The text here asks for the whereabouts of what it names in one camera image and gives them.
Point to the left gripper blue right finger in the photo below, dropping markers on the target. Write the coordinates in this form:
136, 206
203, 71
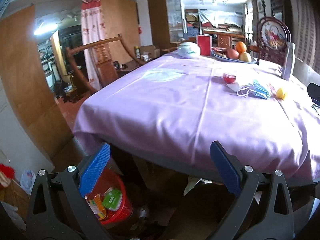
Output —
228, 166

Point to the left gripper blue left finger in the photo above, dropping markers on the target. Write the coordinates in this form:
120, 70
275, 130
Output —
92, 169

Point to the orange snack wrapper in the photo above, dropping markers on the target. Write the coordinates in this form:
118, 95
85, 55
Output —
96, 206

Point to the blue face mask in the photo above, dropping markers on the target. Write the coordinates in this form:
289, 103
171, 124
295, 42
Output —
255, 89

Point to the yellow wrapper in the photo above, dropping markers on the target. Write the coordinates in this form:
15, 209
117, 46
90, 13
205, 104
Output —
281, 94

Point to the red small cup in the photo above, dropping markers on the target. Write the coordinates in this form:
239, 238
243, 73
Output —
228, 79

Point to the red plastic trash basket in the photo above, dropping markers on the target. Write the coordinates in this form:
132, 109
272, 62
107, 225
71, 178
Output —
107, 180

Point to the white plastic bag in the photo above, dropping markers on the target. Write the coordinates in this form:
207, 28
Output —
27, 181

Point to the purple tablecloth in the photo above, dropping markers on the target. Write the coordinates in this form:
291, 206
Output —
170, 110

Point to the wooden door panel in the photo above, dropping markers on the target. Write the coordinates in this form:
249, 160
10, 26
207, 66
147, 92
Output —
26, 86

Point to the blue fruit bowl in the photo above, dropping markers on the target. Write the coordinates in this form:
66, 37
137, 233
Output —
219, 57

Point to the yellow pear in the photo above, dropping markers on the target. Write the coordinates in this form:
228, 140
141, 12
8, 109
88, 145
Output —
245, 57

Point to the red apple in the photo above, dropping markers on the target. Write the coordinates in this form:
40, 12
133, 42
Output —
232, 54

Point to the orange fruit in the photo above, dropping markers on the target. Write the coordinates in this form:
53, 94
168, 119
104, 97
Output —
241, 47

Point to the white round ceramic jar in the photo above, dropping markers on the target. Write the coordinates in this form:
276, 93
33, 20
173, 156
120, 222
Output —
188, 50

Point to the cardboard box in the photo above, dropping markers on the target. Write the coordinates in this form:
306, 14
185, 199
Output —
152, 51

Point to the red box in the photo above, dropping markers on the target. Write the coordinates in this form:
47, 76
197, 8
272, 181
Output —
205, 44

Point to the pink floral curtain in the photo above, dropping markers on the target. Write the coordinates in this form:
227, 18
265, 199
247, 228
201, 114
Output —
93, 29

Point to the round framed embroidery ornament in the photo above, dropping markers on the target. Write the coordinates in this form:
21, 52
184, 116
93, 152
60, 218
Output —
273, 34

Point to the tall wooden display cabinet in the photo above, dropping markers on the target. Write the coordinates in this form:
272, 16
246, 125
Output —
166, 23

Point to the curved wooden chair frame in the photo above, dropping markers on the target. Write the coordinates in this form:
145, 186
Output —
102, 61

